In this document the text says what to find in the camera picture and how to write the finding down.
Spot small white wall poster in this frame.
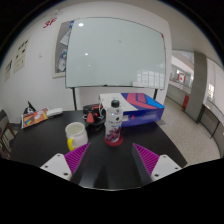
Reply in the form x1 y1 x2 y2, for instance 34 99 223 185
3 59 14 83

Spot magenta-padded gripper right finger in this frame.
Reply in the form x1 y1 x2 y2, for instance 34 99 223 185
131 142 183 186

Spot small white rectangular block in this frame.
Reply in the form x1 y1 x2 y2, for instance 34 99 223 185
45 106 65 118

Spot red wall sign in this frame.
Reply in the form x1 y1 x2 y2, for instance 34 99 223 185
42 17 59 30

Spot red and black tool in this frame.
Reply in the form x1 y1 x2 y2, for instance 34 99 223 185
81 102 107 130

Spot blue white red cardboard box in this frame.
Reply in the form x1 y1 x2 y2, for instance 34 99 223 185
98 92 166 128

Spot colourful printed booklet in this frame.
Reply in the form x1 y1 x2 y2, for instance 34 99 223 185
20 107 50 130

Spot clear black-capped drink bottle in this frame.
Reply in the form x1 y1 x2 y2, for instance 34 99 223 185
104 99 125 144

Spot grey wall pinboard with papers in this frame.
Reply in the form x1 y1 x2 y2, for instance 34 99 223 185
51 20 75 80

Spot large whiteboard on stand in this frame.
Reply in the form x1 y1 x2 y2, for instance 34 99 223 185
64 16 167 111

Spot large white wall poster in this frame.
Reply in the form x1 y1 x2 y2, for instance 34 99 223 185
12 37 30 75

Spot white mug with yellow handle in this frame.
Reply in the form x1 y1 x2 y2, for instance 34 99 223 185
64 121 90 152

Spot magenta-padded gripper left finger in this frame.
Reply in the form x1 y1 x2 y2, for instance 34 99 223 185
39 142 92 183

